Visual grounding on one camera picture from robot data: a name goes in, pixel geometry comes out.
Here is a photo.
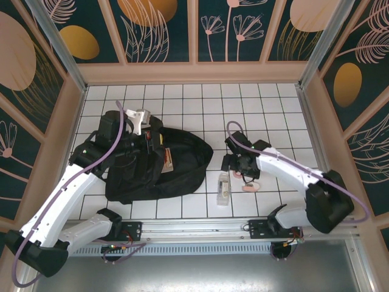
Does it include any orange snack packet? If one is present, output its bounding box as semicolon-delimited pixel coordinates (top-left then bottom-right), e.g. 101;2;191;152
163;147;175;173

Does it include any black backpack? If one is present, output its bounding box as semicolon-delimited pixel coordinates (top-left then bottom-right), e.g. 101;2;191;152
105;117;215;205

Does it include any pink and white correction tape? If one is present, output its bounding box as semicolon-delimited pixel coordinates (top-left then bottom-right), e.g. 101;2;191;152
241;181;261;193

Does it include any clear plastic tube package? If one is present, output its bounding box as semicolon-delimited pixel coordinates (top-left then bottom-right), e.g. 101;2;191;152
215;171;232;207

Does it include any small circuit board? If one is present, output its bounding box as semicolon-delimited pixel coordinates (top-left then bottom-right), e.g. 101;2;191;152
102;243;128;253

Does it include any grey metal panel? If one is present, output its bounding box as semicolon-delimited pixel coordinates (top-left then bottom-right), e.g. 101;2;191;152
30;255;374;292

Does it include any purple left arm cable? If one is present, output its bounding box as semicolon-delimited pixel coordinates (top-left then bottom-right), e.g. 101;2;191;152
12;100;150;288

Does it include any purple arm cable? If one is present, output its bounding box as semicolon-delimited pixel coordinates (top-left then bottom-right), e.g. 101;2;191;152
12;100;150;288
226;120;371;244

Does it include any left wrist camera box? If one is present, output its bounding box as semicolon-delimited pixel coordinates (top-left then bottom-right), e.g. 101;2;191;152
125;108;152;137

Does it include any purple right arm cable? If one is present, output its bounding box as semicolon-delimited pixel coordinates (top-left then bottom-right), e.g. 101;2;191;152
226;120;371;244

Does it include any aluminium side rail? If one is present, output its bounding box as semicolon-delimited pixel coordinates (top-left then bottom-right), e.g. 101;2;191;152
295;85;340;215

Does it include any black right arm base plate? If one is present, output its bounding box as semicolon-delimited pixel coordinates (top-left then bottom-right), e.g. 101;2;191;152
248;219;305;241

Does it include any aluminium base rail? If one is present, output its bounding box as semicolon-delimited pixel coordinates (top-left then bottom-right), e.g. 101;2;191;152
29;215;362;244

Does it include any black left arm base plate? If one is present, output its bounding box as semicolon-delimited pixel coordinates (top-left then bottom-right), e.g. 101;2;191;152
120;221;143;242

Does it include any aluminium frame post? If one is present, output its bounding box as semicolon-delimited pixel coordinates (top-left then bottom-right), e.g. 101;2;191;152
26;0;89;92
297;0;364;89

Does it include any grey slotted cable duct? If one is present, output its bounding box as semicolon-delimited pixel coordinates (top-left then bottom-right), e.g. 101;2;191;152
68;245;349;257

